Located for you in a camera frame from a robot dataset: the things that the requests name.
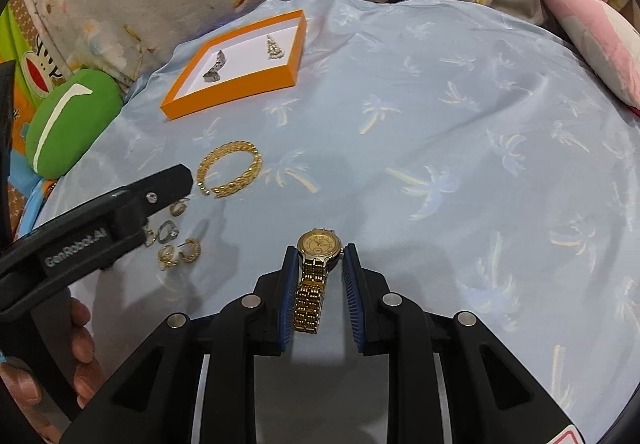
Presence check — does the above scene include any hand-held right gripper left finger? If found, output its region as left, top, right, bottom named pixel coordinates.
left=60, top=245, right=301, bottom=444

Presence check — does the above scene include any silver wrist watch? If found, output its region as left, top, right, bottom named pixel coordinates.
left=201, top=49, right=230, bottom=84

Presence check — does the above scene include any cartoon printed blanket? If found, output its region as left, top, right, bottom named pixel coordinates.
left=0, top=0, right=81, bottom=235

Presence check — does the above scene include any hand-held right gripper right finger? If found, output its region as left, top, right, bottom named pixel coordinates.
left=341, top=243, right=576, bottom=444

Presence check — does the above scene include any silver ring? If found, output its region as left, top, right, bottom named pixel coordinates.
left=156, top=220, right=181, bottom=244

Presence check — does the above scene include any pink pillow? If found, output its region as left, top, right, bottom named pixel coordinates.
left=540, top=0, right=640, bottom=108

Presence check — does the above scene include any pearl and gold bracelet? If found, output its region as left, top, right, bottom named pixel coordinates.
left=264, top=34, right=287, bottom=61

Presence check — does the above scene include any gold chain bracelet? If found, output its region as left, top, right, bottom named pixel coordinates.
left=196, top=140, right=263, bottom=200

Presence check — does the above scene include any light blue palm-print cloth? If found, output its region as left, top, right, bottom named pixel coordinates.
left=30, top=0, right=640, bottom=444

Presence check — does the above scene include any gold wrist watch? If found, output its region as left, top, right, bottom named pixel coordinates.
left=292, top=227, right=346, bottom=335

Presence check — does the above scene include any orange jewelry box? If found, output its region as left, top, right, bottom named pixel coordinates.
left=160, top=9, right=307, bottom=121

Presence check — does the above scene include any person's left hand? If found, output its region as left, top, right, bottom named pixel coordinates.
left=0, top=297, right=106, bottom=425

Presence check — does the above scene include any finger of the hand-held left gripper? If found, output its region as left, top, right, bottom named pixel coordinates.
left=102, top=164, right=194, bottom=270

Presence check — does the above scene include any green plush pillow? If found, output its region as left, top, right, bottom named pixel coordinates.
left=25, top=68, right=125, bottom=179

